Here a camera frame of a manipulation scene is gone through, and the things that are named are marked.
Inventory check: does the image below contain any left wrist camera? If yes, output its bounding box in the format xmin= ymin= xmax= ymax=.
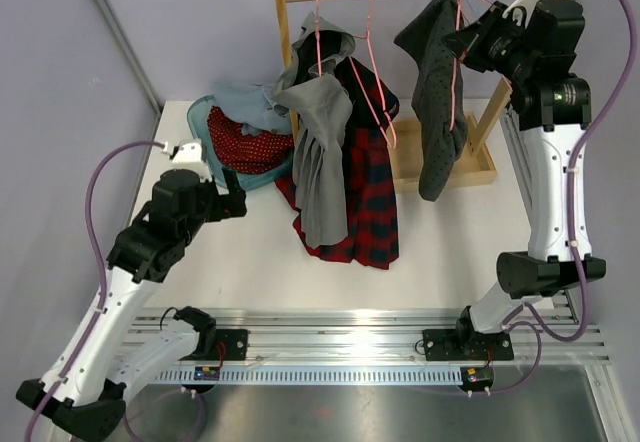
xmin=170 ymin=139 xmax=206 ymax=165

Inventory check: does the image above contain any red dotted skirt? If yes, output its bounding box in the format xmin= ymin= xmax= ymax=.
xmin=207 ymin=106 xmax=294 ymax=175

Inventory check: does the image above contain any aluminium corner profile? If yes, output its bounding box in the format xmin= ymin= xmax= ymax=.
xmin=92 ymin=0 xmax=163 ymax=116

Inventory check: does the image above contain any dark grey dotted skirt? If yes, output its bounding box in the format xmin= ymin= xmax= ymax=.
xmin=394 ymin=0 xmax=468 ymax=202

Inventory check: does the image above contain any red plaid skirt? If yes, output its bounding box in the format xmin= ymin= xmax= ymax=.
xmin=304 ymin=57 xmax=399 ymax=270

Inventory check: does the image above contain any wooden clothes rack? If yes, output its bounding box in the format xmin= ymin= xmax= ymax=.
xmin=275 ymin=0 xmax=510 ymax=192

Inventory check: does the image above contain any grey pleated skirt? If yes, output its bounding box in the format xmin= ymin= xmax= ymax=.
xmin=272 ymin=13 xmax=355 ymax=248

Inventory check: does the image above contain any pink wire hanger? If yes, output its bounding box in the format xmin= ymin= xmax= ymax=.
xmin=449 ymin=0 xmax=493 ymax=132
xmin=347 ymin=0 xmax=399 ymax=151
xmin=314 ymin=0 xmax=331 ymax=77

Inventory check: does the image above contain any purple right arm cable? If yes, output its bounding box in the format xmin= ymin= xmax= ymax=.
xmin=414 ymin=0 xmax=632 ymax=398

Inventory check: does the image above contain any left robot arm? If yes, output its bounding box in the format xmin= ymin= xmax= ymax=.
xmin=16 ymin=169 xmax=247 ymax=441

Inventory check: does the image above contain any aluminium mounting rail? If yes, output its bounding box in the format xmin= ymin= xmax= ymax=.
xmin=107 ymin=308 xmax=610 ymax=386

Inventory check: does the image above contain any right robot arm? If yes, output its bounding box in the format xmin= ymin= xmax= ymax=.
xmin=423 ymin=0 xmax=606 ymax=362

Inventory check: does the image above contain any teal plastic bin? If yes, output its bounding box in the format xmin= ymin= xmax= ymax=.
xmin=186 ymin=95 xmax=293 ymax=191

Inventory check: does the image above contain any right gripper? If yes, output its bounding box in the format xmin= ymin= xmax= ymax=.
xmin=442 ymin=2 xmax=536 ymax=84

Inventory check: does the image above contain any light blue denim skirt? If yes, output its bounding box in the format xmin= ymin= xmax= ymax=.
xmin=211 ymin=80 xmax=292 ymax=136

